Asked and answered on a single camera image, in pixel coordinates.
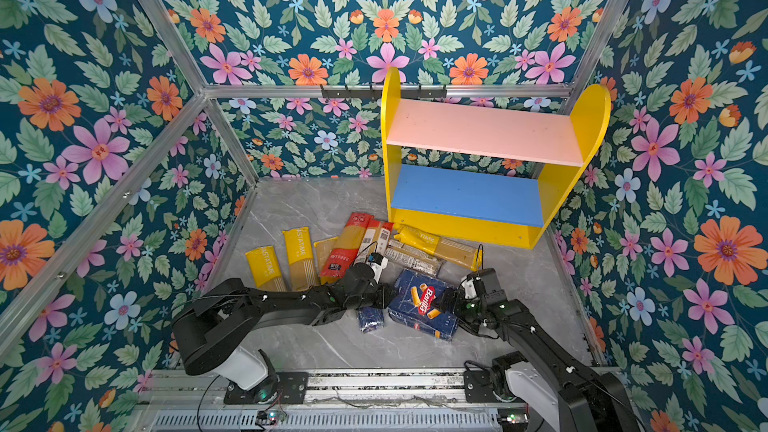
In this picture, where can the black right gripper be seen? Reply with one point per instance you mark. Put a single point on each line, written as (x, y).
(447, 294)

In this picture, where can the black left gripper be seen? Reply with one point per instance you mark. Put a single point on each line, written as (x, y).
(385, 293)

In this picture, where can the blue Barilla spaghetti box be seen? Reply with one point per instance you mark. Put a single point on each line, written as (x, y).
(370, 319)

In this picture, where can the blue Barilla rigatoni box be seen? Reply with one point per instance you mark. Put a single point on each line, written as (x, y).
(416, 305)

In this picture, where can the red spaghetti bag white label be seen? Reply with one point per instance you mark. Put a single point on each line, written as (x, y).
(375, 239)

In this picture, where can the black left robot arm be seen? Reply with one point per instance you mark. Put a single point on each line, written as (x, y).
(209, 331)

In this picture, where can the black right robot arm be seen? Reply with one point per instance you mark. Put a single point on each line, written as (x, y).
(565, 393)

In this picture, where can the yellow Pastatime bag near shelf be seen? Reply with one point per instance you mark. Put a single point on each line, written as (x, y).
(467, 256)

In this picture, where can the yellow pink blue shelf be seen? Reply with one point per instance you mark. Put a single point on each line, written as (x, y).
(482, 174)

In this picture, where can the blue Ankara spaghetti bag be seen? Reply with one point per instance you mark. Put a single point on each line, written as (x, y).
(413, 259)

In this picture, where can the yellow-ended clear spaghetti bag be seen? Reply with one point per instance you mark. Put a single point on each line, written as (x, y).
(323, 250)

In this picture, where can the yellow Pastatime spaghetti bag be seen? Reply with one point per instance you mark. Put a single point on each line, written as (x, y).
(300, 256)

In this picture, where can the yellow spaghetti bag far left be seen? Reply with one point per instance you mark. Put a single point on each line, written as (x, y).
(265, 269)

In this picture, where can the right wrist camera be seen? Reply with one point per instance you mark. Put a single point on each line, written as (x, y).
(468, 288)

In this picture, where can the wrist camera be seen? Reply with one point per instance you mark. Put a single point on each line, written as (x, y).
(377, 262)
(468, 288)

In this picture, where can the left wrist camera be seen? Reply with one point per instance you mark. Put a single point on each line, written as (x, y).
(377, 262)

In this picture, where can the black wall hook rail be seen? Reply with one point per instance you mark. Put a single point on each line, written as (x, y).
(370, 92)

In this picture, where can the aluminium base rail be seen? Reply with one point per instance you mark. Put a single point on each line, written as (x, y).
(406, 399)

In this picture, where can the aluminium frame post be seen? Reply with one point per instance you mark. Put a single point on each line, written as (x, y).
(169, 34)

